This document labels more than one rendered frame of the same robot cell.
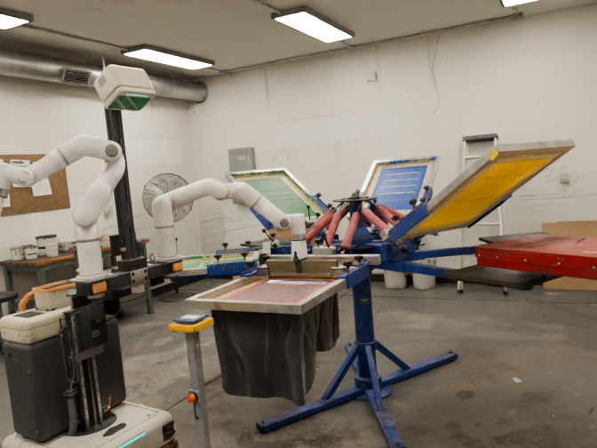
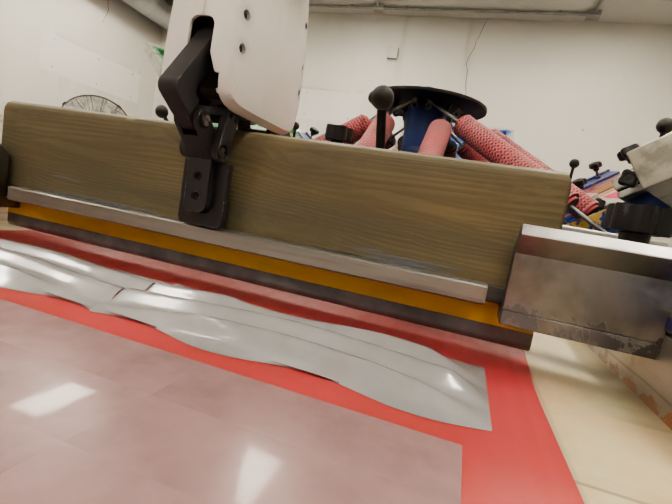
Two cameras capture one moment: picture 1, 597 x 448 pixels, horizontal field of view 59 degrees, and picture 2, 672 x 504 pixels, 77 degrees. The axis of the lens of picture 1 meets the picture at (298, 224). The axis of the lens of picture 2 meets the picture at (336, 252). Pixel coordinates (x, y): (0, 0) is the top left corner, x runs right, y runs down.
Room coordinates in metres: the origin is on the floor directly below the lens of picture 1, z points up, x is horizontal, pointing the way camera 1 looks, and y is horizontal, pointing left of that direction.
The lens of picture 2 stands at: (2.43, -0.02, 1.02)
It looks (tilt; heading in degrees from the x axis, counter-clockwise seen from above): 7 degrees down; 349
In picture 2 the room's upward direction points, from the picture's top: 10 degrees clockwise
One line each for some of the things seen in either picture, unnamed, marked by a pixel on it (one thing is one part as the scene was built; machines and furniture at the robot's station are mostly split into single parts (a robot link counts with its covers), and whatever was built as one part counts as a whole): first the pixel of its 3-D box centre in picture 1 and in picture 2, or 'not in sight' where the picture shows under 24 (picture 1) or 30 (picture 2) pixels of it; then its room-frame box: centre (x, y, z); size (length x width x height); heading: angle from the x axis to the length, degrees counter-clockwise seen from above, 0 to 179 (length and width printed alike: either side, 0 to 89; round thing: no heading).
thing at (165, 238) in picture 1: (163, 243); not in sight; (2.65, 0.68, 1.21); 0.16 x 0.13 x 0.15; 57
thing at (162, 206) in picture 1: (163, 211); not in sight; (2.65, 0.67, 1.37); 0.13 x 0.10 x 0.16; 7
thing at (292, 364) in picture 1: (256, 353); not in sight; (2.28, 0.23, 0.74); 0.45 x 0.03 x 0.43; 63
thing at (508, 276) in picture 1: (436, 269); not in sight; (2.92, -0.75, 0.91); 1.34 x 0.40 x 0.08; 33
